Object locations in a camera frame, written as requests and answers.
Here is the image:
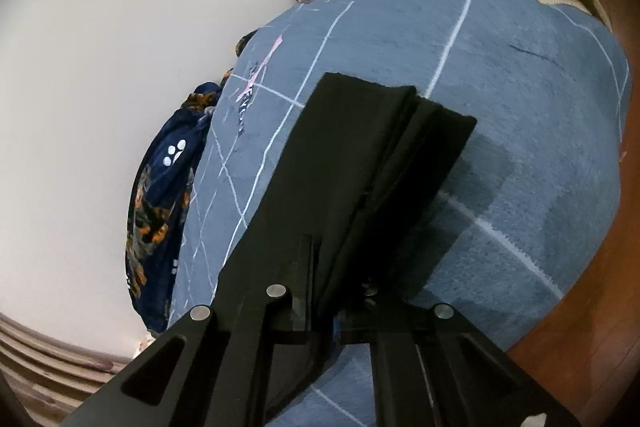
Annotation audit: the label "navy floral blanket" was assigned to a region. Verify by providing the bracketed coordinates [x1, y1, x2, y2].
[125, 32, 257, 334]

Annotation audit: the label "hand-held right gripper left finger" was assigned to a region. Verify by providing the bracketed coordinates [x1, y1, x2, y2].
[62, 233, 322, 427]

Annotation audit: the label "beige ribbed panel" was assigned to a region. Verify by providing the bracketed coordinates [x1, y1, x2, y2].
[0, 312, 132, 427]

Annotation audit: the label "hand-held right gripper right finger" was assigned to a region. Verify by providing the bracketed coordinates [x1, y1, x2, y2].
[341, 278, 583, 427]

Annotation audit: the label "black pants with orange lining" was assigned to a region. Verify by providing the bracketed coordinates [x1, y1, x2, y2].
[215, 72, 478, 424]

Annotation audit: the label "blue bedsheet with white lines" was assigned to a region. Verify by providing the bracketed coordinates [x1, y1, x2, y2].
[167, 0, 632, 427]

